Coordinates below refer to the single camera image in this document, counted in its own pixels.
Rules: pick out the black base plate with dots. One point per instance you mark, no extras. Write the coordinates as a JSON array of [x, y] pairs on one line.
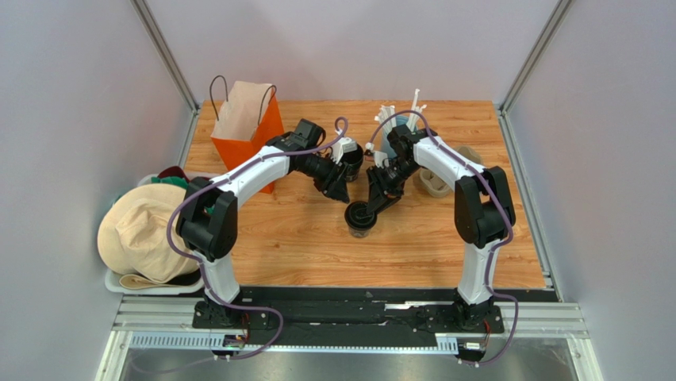
[[342, 317]]

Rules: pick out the single black cup lid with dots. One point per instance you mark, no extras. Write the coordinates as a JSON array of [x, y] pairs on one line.
[[358, 217]]

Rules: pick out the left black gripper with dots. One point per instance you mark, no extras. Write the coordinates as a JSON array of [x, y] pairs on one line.
[[334, 186]]

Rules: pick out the light blue straw holder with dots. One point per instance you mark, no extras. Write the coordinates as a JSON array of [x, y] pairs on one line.
[[388, 135]]

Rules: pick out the green cloth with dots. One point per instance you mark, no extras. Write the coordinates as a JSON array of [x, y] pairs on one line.
[[171, 180]]

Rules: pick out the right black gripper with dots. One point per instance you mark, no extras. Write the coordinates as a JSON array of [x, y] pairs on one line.
[[385, 178]]

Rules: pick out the orange paper bag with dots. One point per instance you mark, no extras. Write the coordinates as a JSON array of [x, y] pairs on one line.
[[246, 120]]

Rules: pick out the single brown plastic cup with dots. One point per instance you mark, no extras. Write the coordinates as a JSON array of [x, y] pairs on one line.
[[360, 231]]

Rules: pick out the white plastic tray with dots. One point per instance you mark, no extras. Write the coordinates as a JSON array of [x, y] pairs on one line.
[[153, 288]]

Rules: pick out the bottom pulp cup carrier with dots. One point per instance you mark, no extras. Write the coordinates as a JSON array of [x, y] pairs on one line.
[[434, 185]]

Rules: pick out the beige hat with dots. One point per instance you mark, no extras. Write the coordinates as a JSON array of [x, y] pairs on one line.
[[137, 232]]

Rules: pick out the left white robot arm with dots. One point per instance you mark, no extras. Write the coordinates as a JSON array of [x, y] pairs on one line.
[[207, 219]]

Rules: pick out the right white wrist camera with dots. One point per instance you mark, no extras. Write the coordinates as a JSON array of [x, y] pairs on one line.
[[378, 158]]

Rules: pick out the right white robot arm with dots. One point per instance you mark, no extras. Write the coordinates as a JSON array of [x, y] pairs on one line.
[[483, 213]]

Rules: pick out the dark red cloth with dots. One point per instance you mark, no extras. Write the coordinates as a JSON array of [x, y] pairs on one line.
[[174, 171]]

